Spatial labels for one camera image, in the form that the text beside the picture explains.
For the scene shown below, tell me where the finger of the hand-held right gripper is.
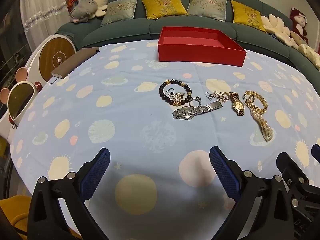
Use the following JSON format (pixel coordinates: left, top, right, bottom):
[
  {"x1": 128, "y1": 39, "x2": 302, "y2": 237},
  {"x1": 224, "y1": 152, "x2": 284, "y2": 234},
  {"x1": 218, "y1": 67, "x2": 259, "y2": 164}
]
[
  {"x1": 276, "y1": 152, "x2": 310, "y2": 188},
  {"x1": 311, "y1": 144, "x2": 320, "y2": 163}
]

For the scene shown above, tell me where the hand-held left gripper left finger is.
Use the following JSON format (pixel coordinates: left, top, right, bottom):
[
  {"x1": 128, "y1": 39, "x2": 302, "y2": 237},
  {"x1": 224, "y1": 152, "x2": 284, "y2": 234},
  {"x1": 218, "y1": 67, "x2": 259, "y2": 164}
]
[{"x1": 27, "y1": 147, "x2": 111, "y2": 240}]

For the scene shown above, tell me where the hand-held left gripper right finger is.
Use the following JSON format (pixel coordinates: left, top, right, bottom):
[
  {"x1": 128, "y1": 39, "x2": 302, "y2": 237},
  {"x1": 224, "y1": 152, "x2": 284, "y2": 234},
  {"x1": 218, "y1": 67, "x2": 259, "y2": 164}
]
[{"x1": 209, "y1": 145, "x2": 294, "y2": 240}]

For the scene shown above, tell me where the pearl bracelet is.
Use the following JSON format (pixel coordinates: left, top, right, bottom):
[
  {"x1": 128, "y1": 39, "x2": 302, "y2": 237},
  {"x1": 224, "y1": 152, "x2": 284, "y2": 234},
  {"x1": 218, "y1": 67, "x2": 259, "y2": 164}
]
[{"x1": 250, "y1": 110, "x2": 276, "y2": 142}]

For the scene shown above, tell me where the gold chain bracelet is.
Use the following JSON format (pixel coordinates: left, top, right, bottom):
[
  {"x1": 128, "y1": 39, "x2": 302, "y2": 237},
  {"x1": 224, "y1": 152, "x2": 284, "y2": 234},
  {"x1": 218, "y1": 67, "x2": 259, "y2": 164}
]
[{"x1": 244, "y1": 91, "x2": 268, "y2": 116}]

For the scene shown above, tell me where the gold wristwatch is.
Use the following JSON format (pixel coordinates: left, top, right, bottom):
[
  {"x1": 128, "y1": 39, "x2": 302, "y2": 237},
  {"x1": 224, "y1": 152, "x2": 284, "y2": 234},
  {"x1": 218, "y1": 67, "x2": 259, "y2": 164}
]
[{"x1": 229, "y1": 92, "x2": 246, "y2": 116}]

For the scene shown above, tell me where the silver wristwatch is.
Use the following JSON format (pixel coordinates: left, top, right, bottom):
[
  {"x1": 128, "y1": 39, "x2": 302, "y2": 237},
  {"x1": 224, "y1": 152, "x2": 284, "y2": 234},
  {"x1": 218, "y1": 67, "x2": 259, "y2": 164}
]
[{"x1": 172, "y1": 101, "x2": 223, "y2": 121}]

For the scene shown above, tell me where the dark beaded bracelet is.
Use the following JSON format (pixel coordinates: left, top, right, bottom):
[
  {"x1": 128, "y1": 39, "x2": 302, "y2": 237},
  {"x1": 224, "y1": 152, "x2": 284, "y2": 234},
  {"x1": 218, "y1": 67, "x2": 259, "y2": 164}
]
[{"x1": 158, "y1": 79, "x2": 193, "y2": 106}]

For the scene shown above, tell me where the red cardboard box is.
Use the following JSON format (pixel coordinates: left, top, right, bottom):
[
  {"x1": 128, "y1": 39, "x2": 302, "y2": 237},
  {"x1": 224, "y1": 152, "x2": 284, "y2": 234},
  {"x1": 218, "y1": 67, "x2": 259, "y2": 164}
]
[{"x1": 157, "y1": 26, "x2": 247, "y2": 67}]

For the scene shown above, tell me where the planet print blue tablecloth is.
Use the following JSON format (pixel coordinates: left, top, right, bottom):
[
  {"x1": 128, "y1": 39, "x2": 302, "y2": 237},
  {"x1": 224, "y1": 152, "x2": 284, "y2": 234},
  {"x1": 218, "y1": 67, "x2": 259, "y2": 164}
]
[{"x1": 9, "y1": 40, "x2": 320, "y2": 240}]

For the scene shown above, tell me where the yellow chair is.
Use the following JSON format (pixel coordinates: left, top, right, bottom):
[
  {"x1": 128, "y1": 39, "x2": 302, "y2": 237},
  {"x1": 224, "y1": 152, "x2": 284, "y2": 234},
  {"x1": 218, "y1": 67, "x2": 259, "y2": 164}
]
[{"x1": 0, "y1": 195, "x2": 34, "y2": 240}]

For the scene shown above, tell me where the cream satin cushion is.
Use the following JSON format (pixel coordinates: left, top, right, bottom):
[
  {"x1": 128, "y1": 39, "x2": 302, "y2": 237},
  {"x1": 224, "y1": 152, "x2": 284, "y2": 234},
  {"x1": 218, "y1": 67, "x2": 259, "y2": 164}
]
[{"x1": 297, "y1": 43, "x2": 320, "y2": 72}]

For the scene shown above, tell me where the white mouse-ear mirror toy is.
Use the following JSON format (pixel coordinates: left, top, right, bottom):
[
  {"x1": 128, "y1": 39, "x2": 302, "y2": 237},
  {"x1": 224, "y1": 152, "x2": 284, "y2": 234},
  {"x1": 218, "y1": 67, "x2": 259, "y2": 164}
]
[{"x1": 0, "y1": 67, "x2": 42, "y2": 143}]

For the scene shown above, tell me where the brown notebook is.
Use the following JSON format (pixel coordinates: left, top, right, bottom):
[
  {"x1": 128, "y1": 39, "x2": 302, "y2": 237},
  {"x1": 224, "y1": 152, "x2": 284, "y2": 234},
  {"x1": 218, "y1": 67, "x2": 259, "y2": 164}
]
[{"x1": 51, "y1": 47, "x2": 100, "y2": 83}]

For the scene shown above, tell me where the white machine with wooden disc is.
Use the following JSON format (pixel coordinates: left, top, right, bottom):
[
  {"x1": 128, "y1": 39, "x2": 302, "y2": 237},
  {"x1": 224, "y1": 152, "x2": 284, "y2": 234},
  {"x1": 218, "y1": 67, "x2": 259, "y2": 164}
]
[{"x1": 25, "y1": 34, "x2": 76, "y2": 87}]

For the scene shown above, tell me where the red monkey plush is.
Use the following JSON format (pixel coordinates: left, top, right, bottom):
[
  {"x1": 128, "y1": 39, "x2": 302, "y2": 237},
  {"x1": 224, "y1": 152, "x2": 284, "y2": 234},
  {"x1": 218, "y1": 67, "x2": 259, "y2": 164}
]
[{"x1": 290, "y1": 7, "x2": 309, "y2": 43}]

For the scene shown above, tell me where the white flower cushion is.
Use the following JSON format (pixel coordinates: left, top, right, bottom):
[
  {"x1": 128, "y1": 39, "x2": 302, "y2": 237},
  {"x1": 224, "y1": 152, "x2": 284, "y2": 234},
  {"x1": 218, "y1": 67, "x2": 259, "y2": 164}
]
[{"x1": 260, "y1": 12, "x2": 293, "y2": 48}]

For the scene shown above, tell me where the teal sofa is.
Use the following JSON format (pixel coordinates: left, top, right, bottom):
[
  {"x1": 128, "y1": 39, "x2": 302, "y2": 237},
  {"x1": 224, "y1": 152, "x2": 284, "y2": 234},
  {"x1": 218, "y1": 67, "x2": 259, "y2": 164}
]
[{"x1": 55, "y1": 0, "x2": 320, "y2": 72}]

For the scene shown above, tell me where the yellow embroidered cushion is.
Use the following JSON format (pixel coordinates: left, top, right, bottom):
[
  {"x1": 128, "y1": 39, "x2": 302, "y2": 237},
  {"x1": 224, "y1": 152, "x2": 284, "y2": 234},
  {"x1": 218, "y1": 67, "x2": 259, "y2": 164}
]
[
  {"x1": 142, "y1": 0, "x2": 188, "y2": 20},
  {"x1": 230, "y1": 0, "x2": 267, "y2": 33}
]

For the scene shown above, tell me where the grey pig plush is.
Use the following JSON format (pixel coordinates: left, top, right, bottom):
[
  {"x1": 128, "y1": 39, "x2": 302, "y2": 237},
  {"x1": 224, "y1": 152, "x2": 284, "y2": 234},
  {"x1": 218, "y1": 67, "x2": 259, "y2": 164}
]
[{"x1": 69, "y1": 0, "x2": 98, "y2": 24}]

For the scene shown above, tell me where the grey-green embroidered cushion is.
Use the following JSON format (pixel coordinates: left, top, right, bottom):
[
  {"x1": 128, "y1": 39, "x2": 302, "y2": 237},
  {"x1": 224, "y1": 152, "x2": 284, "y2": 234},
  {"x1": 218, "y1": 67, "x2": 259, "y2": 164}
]
[
  {"x1": 100, "y1": 0, "x2": 139, "y2": 27},
  {"x1": 187, "y1": 0, "x2": 228, "y2": 22}
]

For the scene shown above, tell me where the white curtain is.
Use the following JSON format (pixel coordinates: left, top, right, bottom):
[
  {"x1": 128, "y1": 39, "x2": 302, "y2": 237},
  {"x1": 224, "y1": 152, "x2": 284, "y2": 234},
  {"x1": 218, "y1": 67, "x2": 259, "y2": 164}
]
[{"x1": 20, "y1": 0, "x2": 71, "y2": 53}]

